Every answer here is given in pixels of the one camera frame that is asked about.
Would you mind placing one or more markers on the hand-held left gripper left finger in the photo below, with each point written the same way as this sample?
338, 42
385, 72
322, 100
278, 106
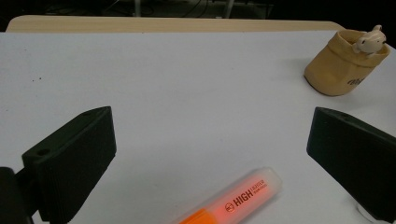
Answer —
74, 161

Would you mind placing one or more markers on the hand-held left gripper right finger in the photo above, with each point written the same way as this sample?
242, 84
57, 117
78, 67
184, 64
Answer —
358, 158

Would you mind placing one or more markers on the tan bear pen holder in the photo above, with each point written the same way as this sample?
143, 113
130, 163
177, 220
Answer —
334, 68

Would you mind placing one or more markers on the orange highlighter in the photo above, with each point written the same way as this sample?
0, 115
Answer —
243, 199

